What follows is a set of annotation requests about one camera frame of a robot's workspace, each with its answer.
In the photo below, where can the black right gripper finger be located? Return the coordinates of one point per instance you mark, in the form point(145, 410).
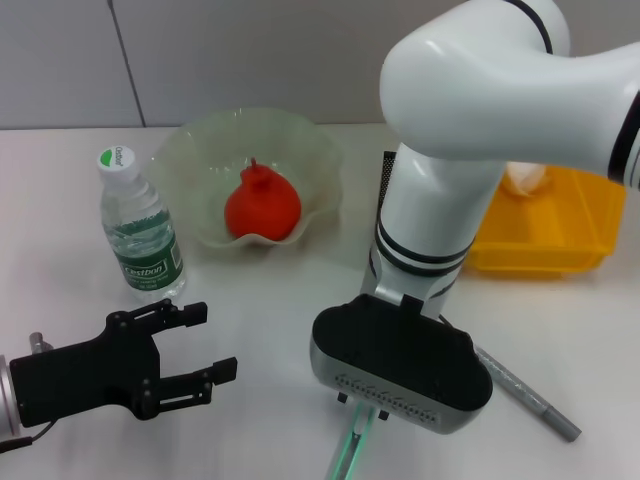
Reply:
point(384, 415)

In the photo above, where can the black mesh pen holder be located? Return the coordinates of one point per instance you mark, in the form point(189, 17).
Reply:
point(387, 175)

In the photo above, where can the clear green label water bottle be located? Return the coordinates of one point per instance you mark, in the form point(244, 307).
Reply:
point(145, 250)

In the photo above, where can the pale green wavy fruit bowl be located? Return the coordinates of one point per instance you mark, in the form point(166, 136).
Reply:
point(200, 150)

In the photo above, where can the white paper ball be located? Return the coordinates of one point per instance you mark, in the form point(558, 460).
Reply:
point(525, 182)

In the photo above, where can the silver glitter pen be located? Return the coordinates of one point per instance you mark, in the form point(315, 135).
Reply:
point(530, 395)

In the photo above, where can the orange red toy fruit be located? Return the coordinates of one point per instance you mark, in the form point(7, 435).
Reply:
point(265, 205)

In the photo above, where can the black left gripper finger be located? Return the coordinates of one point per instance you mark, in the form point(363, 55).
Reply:
point(343, 398)

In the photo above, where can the yellow plastic storage bin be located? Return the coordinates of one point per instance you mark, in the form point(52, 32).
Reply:
point(550, 235)

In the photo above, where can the green white toothbrush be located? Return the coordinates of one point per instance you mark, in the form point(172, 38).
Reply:
point(345, 450)

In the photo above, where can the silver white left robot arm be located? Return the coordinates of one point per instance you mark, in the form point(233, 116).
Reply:
point(5, 395)

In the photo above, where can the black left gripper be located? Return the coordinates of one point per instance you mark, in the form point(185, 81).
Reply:
point(75, 380)

